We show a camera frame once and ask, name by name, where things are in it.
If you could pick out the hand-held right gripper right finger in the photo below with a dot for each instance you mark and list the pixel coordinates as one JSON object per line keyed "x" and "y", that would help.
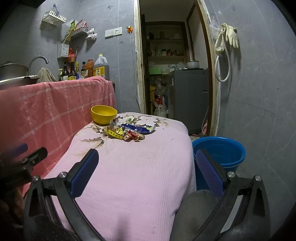
{"x": 209, "y": 172}

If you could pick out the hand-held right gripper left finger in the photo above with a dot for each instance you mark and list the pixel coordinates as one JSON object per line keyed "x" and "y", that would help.
{"x": 84, "y": 171}

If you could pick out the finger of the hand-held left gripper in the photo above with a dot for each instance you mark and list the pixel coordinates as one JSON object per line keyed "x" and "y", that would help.
{"x": 35, "y": 157}
{"x": 16, "y": 148}

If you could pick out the blue plastic bucket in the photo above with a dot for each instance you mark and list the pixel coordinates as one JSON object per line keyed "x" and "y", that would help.
{"x": 222, "y": 153}

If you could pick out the tan snack wrapper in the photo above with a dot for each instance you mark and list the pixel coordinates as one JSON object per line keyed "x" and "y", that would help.
{"x": 106, "y": 131}

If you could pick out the yellow snack wrapper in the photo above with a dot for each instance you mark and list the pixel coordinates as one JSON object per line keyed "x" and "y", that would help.
{"x": 115, "y": 133}

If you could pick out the green white snack wrapper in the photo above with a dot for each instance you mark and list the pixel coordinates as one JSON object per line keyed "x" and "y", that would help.
{"x": 114, "y": 122}

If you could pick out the red snack wrapper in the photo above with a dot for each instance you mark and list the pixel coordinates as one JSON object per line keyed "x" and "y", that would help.
{"x": 132, "y": 136}

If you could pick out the blue white snack wrapper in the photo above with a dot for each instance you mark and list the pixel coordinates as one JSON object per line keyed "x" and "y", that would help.
{"x": 137, "y": 128}

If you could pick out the person's left hand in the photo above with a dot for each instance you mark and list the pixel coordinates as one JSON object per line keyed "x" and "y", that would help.
{"x": 18, "y": 201}

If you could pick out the pink floor item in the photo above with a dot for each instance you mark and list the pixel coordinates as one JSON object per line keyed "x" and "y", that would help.
{"x": 204, "y": 129}

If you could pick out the pink plaid cloth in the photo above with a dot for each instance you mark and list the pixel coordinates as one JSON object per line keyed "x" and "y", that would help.
{"x": 53, "y": 109}

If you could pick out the pink floral blanket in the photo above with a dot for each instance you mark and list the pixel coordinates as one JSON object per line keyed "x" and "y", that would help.
{"x": 138, "y": 173}

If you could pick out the yellow bowl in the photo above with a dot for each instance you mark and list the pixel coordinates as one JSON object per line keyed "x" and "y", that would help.
{"x": 104, "y": 114}

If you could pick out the grey refrigerator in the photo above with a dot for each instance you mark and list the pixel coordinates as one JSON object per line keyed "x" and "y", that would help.
{"x": 188, "y": 97}

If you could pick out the metal cooking pot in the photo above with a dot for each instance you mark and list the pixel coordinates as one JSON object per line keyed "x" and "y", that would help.
{"x": 12, "y": 70}

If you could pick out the grey rag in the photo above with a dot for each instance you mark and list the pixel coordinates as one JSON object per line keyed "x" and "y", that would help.
{"x": 46, "y": 75}

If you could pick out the white red rice sack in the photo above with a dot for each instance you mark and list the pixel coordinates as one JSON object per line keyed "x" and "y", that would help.
{"x": 160, "y": 106}

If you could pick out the dark soy sauce bottle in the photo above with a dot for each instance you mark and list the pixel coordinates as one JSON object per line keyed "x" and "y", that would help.
{"x": 65, "y": 74}
{"x": 83, "y": 69}

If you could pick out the metal faucet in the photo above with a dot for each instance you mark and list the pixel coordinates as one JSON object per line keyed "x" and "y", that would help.
{"x": 34, "y": 59}

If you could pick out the dark bottle yellow label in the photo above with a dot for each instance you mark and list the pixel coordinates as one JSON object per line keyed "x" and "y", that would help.
{"x": 72, "y": 73}

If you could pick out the yellow bag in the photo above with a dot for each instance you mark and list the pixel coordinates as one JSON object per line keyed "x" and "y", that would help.
{"x": 152, "y": 92}

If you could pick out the yellow cap sauce bottle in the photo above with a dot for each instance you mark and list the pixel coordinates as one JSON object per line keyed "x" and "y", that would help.
{"x": 77, "y": 67}

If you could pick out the orange sauce bottle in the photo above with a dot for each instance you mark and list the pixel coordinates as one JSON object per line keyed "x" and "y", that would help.
{"x": 90, "y": 68}

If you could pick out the cooking oil jug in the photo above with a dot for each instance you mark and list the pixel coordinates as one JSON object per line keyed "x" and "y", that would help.
{"x": 101, "y": 68}

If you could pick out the white utensil holder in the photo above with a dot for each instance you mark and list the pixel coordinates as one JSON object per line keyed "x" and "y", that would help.
{"x": 63, "y": 50}

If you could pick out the red net bag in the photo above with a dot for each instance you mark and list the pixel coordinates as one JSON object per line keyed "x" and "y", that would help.
{"x": 71, "y": 54}

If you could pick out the small white pot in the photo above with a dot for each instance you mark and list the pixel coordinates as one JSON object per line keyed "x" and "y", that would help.
{"x": 192, "y": 64}

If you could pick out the green box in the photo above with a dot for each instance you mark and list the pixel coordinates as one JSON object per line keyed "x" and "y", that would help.
{"x": 155, "y": 71}

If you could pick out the dark wooden door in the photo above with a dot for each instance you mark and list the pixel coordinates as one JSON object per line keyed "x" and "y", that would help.
{"x": 143, "y": 64}

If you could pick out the cream rubber glove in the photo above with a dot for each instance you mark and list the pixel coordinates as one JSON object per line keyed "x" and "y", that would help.
{"x": 220, "y": 41}
{"x": 232, "y": 34}

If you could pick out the crumpled white plastic bag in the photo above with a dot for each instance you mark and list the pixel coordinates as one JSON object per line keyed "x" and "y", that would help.
{"x": 91, "y": 33}

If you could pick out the wooden shelf unit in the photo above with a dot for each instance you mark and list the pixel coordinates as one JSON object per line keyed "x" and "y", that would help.
{"x": 165, "y": 41}

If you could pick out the clear plastic bag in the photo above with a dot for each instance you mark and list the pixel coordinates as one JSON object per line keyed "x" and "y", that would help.
{"x": 213, "y": 27}

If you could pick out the wooden door frame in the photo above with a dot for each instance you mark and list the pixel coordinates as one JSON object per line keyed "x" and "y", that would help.
{"x": 137, "y": 58}

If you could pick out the white wall basket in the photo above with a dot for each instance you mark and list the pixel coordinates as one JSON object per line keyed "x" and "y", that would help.
{"x": 53, "y": 20}

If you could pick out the wall shelf with packets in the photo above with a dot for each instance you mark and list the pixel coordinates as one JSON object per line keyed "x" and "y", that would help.
{"x": 78, "y": 29}

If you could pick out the white switch panel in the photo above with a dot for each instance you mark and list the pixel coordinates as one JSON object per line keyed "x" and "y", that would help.
{"x": 113, "y": 32}

